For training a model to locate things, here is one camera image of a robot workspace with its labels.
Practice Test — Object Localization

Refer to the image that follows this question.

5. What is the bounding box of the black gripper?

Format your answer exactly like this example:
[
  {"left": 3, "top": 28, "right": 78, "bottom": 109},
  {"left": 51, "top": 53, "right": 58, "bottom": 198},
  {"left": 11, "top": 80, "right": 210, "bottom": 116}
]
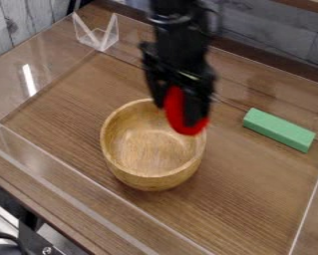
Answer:
[{"left": 140, "top": 14, "right": 216, "bottom": 128}]

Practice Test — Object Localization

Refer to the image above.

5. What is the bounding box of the red plush fruit green leaf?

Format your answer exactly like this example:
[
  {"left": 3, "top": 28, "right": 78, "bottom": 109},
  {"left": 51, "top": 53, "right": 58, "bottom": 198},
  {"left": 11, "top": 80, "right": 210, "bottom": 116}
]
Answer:
[{"left": 164, "top": 87, "right": 209, "bottom": 135}]

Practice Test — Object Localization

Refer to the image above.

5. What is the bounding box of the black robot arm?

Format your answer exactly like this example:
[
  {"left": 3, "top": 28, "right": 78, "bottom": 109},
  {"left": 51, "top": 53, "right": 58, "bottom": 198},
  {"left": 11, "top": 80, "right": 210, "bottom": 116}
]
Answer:
[{"left": 140, "top": 0, "right": 216, "bottom": 134}]

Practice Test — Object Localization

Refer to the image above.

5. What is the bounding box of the wooden bowl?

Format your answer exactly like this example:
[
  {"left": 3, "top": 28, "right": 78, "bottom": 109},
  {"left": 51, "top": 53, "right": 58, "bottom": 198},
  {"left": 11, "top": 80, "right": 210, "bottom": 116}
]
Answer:
[{"left": 101, "top": 99, "right": 206, "bottom": 191}]

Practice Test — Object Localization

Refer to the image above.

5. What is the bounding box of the green rectangular block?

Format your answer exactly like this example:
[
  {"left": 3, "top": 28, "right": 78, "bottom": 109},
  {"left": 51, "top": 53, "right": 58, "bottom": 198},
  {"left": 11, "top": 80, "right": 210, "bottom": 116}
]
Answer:
[{"left": 243, "top": 108, "right": 316, "bottom": 153}]

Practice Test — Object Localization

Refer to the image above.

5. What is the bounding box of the clear acrylic tray enclosure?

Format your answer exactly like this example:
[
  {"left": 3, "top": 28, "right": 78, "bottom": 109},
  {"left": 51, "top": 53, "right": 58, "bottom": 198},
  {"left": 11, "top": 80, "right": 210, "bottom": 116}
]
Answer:
[{"left": 0, "top": 11, "right": 318, "bottom": 255}]

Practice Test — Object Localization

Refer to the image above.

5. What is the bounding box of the black camera mount with cable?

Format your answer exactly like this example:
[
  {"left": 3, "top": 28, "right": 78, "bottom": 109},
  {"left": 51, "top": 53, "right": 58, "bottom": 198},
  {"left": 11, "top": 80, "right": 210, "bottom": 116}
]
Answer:
[{"left": 0, "top": 218, "right": 79, "bottom": 255}]

